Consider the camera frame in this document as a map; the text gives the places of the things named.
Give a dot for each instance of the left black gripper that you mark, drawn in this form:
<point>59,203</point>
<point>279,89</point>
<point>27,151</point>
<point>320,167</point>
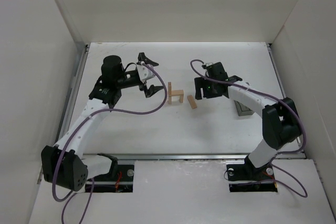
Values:
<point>143,86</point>

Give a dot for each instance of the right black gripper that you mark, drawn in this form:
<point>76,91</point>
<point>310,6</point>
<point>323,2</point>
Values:
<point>210,87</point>

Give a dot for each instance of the plain wood block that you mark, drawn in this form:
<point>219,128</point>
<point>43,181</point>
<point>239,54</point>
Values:
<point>177,93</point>

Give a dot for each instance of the smoky transparent plastic box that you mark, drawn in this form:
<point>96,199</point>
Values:
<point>243,110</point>

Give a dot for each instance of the engraved wood block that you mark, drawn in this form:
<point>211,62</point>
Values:
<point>169,89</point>

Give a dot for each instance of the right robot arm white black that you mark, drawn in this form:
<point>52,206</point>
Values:
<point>280,121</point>

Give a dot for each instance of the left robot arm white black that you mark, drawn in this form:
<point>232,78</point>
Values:
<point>62,163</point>

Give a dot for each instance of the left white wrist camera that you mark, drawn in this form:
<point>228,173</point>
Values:
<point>144,73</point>

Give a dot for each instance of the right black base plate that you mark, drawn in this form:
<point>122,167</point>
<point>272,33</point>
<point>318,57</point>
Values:
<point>244,179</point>

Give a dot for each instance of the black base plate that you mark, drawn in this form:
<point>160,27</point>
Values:
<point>244,179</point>
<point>120,181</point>

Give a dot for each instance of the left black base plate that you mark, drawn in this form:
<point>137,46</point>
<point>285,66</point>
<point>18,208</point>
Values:
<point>120,181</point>

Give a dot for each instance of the aluminium table frame rail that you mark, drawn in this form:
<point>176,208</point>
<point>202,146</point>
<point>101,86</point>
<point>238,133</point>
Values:
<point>149,128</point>

